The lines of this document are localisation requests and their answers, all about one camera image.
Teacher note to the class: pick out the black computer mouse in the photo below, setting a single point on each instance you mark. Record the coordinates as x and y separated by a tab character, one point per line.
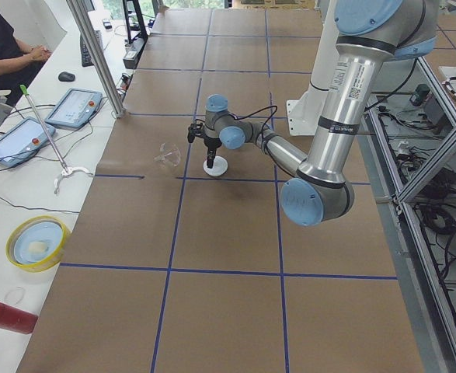
66	76

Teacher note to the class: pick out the reacher grabber stick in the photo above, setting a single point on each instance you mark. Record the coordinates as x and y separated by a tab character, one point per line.
66	170

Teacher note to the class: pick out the yellow rimmed bowl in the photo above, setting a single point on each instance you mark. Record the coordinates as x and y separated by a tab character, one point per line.
37	244

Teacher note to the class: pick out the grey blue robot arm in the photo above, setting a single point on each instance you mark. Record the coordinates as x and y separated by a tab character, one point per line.
369	34

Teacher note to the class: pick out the white ceramic lid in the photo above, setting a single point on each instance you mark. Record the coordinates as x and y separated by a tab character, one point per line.
220	167

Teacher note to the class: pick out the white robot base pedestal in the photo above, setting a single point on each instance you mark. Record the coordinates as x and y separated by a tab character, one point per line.
303	114

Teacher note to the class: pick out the blue teach pendant near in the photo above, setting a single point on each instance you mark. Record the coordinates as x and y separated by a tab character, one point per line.
21	142

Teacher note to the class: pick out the black keyboard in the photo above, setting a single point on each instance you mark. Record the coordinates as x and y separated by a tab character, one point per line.
86	59

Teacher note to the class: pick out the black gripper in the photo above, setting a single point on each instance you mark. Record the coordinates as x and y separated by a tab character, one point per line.
211	144

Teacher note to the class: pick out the blue teach pendant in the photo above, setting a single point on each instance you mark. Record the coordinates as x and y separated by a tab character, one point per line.
21	142
75	108

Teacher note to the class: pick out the red cylinder tube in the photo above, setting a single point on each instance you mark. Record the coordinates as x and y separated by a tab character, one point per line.
16	320

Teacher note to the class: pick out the seated person in black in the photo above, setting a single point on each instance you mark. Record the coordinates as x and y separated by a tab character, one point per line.
19	62

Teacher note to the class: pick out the blue teach pendant far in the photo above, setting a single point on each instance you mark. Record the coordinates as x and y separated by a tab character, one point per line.
75	108

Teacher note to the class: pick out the aluminium frame rail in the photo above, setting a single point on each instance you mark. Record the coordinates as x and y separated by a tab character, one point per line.
84	25

